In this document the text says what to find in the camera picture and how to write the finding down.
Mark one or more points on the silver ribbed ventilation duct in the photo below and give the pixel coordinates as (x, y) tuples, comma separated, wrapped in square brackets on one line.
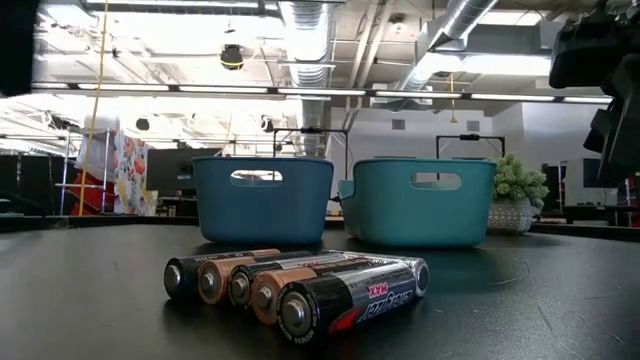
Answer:
[(307, 30)]

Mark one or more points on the dusty blue plastic bin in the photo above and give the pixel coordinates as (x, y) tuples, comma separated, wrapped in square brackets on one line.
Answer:
[(265, 210)]

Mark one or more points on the silver metal rack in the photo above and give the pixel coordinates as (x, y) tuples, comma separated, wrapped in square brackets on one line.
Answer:
[(66, 170)]

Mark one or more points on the long light bar rail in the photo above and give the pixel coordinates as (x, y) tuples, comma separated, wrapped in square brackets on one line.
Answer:
[(325, 92)]

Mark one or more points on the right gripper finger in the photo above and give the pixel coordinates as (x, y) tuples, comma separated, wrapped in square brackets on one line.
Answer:
[(630, 150), (605, 130)]

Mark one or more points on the black partition panels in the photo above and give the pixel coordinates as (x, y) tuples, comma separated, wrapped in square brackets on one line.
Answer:
[(30, 182)]

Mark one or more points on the black metal frame stand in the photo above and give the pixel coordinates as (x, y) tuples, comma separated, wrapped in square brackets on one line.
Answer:
[(470, 137), (310, 130)]

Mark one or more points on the black background desk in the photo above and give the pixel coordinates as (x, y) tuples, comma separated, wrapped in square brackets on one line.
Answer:
[(590, 210)]

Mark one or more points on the green succulent in patterned pot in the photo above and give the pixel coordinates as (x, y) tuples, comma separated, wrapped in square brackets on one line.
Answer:
[(517, 187)]

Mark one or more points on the black copper Duracell AA battery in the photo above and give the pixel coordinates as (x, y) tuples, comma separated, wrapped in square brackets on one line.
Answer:
[(215, 282), (267, 295), (177, 277)]

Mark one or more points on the black ceiling dome camera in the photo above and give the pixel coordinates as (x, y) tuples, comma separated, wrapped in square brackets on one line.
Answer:
[(231, 56)]

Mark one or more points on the black round ceiling fixture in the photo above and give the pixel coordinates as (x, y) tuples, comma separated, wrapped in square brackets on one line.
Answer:
[(142, 124), (266, 124)]

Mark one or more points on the floral patterned cloth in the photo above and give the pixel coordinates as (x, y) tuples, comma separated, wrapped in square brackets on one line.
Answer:
[(131, 170)]

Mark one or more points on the teal plastic bin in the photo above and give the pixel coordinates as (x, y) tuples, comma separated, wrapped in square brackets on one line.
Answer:
[(420, 215)]

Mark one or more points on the red patterned panel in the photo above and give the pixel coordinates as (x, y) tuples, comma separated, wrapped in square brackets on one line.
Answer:
[(95, 195)]

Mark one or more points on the black aluminium table frame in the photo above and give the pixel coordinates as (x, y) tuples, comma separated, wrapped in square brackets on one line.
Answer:
[(100, 220)]

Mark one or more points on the black computer monitor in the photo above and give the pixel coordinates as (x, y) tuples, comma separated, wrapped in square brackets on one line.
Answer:
[(170, 170), (595, 172)]

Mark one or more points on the silver round ventilation duct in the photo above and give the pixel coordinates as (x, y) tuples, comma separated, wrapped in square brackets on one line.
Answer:
[(460, 20)]

